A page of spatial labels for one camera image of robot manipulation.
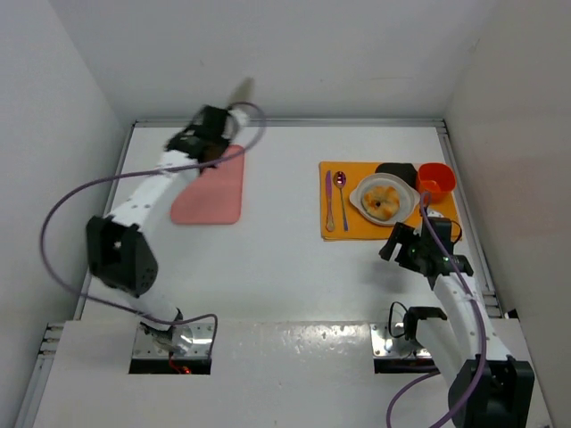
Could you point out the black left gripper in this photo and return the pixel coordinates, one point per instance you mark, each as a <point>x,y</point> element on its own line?
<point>219,120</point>

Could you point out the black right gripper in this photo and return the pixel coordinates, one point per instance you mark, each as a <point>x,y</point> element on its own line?
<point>402,245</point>

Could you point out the golden knotted bread roll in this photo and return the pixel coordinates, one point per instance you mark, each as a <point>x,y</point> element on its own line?
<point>381,202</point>

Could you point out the steel cake server wooden handle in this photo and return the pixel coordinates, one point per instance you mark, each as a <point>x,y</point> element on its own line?
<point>243,93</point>

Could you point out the pink rectangular tray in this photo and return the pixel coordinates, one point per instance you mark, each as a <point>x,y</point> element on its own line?
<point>214,198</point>

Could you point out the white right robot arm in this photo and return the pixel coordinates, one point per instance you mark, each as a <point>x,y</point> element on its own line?
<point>487,385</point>

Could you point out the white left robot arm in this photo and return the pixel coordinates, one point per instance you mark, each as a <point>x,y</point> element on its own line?
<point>118,251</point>

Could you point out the white plate blue swirl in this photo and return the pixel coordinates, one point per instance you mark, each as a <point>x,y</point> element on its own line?
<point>409,198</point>

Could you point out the black coaster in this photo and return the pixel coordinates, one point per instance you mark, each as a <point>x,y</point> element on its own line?
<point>405,171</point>

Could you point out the orange cup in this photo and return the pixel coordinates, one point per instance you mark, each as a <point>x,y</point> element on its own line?
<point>437,179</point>

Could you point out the iridescent table knife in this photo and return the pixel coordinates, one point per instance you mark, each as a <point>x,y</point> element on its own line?
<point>330,224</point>

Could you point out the iridescent spoon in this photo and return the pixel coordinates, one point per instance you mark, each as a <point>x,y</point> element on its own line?
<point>340,182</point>

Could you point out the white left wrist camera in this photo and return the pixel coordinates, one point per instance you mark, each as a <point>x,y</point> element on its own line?
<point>238,120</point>

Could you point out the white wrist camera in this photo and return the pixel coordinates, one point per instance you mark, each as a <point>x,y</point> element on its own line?
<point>435,214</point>
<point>238,120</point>

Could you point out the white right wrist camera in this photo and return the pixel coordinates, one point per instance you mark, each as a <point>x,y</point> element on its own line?
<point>435,214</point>

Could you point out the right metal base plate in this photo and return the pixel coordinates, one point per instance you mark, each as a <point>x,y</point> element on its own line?
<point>389,343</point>

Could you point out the metal base plate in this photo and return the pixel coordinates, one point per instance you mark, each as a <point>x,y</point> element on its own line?
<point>389,343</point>
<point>192,341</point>

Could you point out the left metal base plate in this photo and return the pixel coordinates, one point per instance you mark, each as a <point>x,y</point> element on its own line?
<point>192,341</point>

